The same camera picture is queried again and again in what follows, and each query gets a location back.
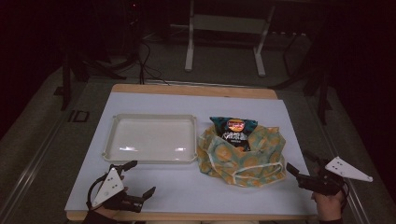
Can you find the orange teal patterned shopping bag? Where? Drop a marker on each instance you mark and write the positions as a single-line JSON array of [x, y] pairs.
[[249, 168]]

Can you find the white metal stand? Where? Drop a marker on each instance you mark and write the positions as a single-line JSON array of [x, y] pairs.
[[229, 23]]

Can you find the person's left hand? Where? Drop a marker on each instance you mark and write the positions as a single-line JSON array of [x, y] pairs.
[[107, 212]]

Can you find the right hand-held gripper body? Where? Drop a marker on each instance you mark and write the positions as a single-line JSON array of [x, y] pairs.
[[323, 183]]

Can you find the wooden table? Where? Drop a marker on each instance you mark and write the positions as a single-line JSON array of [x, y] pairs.
[[193, 90]]

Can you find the white plastic tray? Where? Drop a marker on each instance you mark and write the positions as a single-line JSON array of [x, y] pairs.
[[152, 140]]

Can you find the black chips bag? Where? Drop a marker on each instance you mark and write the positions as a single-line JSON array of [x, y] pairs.
[[236, 132]]

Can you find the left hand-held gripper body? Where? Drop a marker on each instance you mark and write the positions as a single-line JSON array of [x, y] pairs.
[[109, 186]]

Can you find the dark metal stand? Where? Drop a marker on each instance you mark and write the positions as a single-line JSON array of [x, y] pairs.
[[66, 87], [323, 99]]

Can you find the white table sheet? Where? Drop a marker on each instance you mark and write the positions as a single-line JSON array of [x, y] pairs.
[[174, 186]]

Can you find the person's right hand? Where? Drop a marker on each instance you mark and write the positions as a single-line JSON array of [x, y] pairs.
[[329, 207]]

